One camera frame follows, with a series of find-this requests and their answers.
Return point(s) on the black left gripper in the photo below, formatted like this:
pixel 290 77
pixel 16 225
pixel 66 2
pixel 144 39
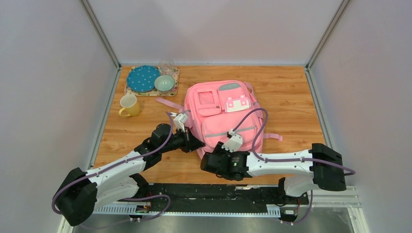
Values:
pixel 191 142

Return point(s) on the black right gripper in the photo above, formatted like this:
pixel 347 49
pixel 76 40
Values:
pixel 218 149

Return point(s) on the pink backpack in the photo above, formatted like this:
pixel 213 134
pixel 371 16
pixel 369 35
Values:
pixel 215 108

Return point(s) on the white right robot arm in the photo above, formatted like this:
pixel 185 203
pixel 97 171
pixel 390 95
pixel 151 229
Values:
pixel 317 168

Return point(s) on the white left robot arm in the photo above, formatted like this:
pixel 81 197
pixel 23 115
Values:
pixel 83 192

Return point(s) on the floral tray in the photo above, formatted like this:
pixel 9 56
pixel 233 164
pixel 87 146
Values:
pixel 154 92

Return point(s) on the light green bowl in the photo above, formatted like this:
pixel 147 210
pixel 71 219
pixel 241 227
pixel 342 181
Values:
pixel 164 83

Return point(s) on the yellow mug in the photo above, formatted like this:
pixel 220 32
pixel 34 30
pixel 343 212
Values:
pixel 129 106

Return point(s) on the clear drinking glass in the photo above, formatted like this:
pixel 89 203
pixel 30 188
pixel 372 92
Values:
pixel 167 66

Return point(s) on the blue dotted plate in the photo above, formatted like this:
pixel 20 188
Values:
pixel 141 79

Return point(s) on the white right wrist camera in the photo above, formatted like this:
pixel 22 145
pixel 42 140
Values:
pixel 234 142

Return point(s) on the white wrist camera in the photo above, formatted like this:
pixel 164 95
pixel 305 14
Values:
pixel 179 120
pixel 234 142

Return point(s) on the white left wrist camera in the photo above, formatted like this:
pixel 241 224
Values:
pixel 179 120

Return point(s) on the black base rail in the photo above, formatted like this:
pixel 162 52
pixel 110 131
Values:
pixel 217 198

